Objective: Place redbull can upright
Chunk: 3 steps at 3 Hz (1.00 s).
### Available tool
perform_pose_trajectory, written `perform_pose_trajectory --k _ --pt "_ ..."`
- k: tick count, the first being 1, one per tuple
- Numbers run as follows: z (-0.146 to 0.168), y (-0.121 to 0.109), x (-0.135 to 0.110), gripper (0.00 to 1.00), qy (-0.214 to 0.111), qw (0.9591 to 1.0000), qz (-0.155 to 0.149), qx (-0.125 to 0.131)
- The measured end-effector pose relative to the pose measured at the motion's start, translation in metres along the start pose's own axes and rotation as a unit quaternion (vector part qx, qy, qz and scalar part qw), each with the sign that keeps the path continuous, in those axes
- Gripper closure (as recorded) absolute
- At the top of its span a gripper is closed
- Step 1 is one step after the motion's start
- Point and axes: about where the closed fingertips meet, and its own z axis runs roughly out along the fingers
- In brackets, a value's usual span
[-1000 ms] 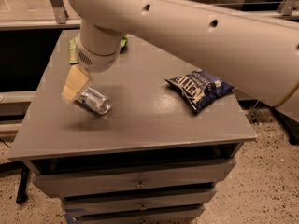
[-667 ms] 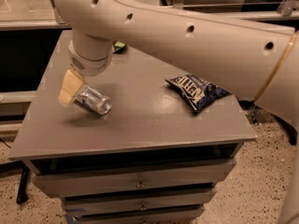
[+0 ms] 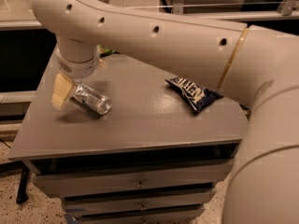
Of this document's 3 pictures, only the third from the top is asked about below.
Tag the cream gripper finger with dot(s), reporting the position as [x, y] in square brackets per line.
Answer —
[62, 91]

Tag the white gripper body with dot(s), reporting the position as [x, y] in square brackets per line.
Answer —
[78, 67]

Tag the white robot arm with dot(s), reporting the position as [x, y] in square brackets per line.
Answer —
[254, 66]

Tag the green snack bag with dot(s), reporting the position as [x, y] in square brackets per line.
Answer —
[105, 52]

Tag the black stand leg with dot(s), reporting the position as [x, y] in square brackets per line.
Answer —
[13, 167]

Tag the top grey drawer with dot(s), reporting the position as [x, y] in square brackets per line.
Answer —
[90, 183]

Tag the grey drawer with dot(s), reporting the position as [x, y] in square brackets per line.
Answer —
[140, 202]
[90, 183]
[142, 217]

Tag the grey drawer cabinet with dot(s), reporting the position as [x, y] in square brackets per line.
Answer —
[149, 127]

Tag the blue kettle chips bag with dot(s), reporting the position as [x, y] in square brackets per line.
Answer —
[196, 95]

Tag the middle grey drawer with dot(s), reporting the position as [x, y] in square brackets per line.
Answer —
[140, 202]

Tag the bottom grey drawer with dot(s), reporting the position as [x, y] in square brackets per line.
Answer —
[142, 217]

